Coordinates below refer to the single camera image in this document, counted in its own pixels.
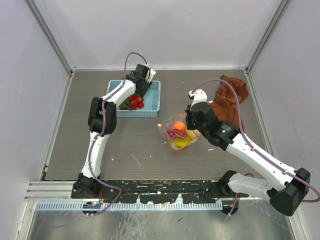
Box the orange peach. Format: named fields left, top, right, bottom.
left=171, top=121, right=186, bottom=131

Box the light blue plastic basket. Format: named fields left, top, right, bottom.
left=102, top=80, right=161, bottom=118

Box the clear zip top bag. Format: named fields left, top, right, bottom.
left=157, top=112, right=200, bottom=151

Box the purple grape bunch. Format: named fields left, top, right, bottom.
left=166, top=129, right=187, bottom=140

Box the yellow star fruit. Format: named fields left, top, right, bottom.
left=173, top=137, right=191, bottom=148

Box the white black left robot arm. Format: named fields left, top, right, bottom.
left=73, top=64, right=156, bottom=198

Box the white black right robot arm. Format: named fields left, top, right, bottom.
left=185, top=101, right=311, bottom=217

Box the red strawberry cluster with leaves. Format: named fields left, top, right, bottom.
left=118, top=94, right=145, bottom=111

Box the brown cloth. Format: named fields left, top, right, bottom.
left=209, top=75, right=249, bottom=127

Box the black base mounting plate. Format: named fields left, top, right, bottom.
left=71, top=180, right=236, bottom=204

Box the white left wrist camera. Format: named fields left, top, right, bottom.
left=147, top=68, right=156, bottom=82

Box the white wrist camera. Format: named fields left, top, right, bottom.
left=188, top=89, right=208, bottom=106
left=147, top=68, right=156, bottom=82

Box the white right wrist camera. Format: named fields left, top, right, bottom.
left=188, top=89, right=208, bottom=106

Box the slotted cable duct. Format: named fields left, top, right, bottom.
left=35, top=200, right=223, bottom=211

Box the left aluminium frame post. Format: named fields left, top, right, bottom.
left=25, top=0, right=76, bottom=75

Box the aluminium frame post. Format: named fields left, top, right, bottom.
left=245, top=0, right=291, bottom=73
left=25, top=0, right=76, bottom=75

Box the right aluminium frame post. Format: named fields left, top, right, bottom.
left=245, top=0, right=291, bottom=73

